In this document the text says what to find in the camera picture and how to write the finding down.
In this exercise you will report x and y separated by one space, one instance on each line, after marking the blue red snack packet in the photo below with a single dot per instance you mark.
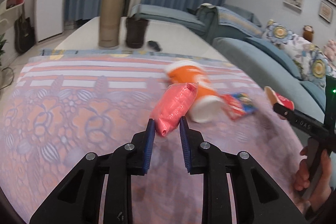
237 105

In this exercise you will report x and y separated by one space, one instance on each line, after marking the pink pig plush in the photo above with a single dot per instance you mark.
329 50

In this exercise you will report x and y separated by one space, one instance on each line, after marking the orange paper cup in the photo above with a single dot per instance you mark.
207 102

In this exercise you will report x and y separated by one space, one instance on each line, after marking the floral cushion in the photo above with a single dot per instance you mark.
312 63

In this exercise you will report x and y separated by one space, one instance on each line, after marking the black guitar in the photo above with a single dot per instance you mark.
24 33

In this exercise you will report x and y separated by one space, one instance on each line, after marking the dark brown cup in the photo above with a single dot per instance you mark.
135 32

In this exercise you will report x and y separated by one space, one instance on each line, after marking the green potted plant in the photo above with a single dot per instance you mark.
3 41

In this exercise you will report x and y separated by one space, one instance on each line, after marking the black car key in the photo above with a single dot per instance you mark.
154 46

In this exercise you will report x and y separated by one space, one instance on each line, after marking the teal seat cushion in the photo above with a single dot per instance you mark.
316 93
276 54

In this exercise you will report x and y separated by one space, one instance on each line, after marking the red white paper cup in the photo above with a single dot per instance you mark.
274 97

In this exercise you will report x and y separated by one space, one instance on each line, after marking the teal sofa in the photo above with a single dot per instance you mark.
225 29

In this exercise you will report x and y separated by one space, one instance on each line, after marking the pink patterned table cloth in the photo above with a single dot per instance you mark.
63 107

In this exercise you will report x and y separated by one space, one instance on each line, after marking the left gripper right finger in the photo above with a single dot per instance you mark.
235 187

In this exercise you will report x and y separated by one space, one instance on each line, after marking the tan thermos bottle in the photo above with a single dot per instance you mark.
109 26

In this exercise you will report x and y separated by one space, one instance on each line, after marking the pink snack packet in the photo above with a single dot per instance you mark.
173 105

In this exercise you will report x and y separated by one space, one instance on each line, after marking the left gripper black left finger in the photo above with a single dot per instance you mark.
98 188

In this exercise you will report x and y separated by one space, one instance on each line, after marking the white wall shelf unit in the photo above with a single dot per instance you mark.
9 13

